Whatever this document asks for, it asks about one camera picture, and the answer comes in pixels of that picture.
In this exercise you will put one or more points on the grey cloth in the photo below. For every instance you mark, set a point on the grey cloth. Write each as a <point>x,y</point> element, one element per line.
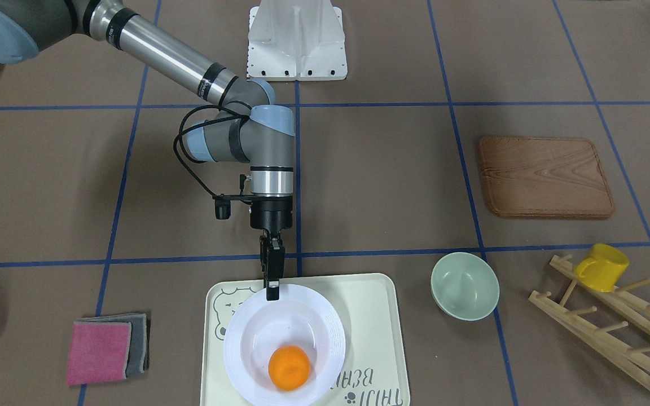
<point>138,342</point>

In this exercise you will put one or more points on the green bowl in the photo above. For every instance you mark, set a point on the green bowl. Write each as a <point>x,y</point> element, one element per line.
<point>464,286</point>

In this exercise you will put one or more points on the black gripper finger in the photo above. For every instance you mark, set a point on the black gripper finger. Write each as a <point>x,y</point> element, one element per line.
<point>273,262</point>

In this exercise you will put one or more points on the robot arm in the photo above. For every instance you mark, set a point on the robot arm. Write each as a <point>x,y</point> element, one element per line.
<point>249,128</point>

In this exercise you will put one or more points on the pink cloth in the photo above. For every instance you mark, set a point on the pink cloth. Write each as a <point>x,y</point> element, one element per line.
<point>98,352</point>

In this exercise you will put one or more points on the orange fruit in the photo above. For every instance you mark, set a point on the orange fruit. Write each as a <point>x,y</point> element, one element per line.
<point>289,368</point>

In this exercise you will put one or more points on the brown wooden tray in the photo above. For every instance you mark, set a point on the brown wooden tray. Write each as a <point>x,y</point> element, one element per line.
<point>543,177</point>

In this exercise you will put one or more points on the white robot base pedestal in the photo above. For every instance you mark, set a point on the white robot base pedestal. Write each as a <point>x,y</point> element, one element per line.
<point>296,41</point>

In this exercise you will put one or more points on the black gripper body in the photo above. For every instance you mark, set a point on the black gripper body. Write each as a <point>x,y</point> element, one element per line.
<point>271,213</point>

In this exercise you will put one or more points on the cream bear print tray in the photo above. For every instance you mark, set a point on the cream bear print tray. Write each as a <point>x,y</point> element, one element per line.
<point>374,372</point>

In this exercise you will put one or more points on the wooden mug rack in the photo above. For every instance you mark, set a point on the wooden mug rack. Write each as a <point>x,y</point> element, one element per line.
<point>615,324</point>

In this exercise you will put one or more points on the white round plate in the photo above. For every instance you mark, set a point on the white round plate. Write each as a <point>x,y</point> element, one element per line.
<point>301,317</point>

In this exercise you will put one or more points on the yellow mug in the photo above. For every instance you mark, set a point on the yellow mug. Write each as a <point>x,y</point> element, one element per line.
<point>602,267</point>

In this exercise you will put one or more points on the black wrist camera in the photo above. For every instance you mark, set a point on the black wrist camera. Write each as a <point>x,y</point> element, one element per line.
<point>223,203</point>

